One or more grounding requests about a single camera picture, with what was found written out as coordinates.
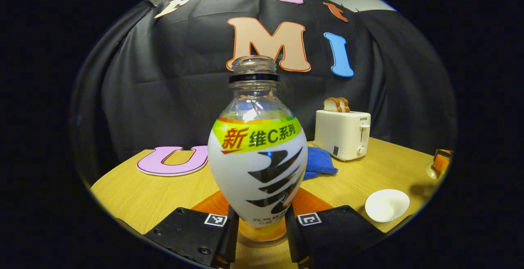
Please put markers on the white teacup lid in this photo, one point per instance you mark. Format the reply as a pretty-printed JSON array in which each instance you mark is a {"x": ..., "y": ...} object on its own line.
[{"x": 430, "y": 171}]

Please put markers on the white teacup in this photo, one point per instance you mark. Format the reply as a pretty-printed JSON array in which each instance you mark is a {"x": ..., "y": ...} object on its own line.
[{"x": 387, "y": 205}]

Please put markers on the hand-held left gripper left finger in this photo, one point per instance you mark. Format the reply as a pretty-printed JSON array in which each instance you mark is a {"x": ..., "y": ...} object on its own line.
[{"x": 184, "y": 232}]

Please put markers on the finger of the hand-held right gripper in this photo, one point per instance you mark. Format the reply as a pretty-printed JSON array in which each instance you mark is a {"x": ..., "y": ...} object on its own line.
[{"x": 443, "y": 161}]

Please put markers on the pink letter cutout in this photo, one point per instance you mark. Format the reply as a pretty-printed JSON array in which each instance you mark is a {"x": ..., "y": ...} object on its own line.
[{"x": 153, "y": 164}]

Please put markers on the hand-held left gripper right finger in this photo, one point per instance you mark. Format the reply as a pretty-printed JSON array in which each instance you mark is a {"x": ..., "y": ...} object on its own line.
[{"x": 339, "y": 230}]

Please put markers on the blue towel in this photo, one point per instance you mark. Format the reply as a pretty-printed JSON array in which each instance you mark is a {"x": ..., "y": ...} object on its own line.
[{"x": 321, "y": 164}]

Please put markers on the black backdrop cloth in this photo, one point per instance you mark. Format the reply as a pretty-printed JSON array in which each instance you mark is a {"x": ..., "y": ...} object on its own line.
[{"x": 163, "y": 76}]

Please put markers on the toast slice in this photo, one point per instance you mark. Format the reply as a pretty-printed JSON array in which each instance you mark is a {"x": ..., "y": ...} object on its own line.
[
  {"x": 330, "y": 105},
  {"x": 345, "y": 104}
]

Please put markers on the white toaster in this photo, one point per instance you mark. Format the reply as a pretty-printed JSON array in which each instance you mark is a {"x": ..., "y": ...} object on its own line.
[{"x": 339, "y": 134}]

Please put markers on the plastic water bottle white label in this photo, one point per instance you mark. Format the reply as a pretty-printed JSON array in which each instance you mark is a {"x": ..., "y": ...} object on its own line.
[{"x": 245, "y": 170}]

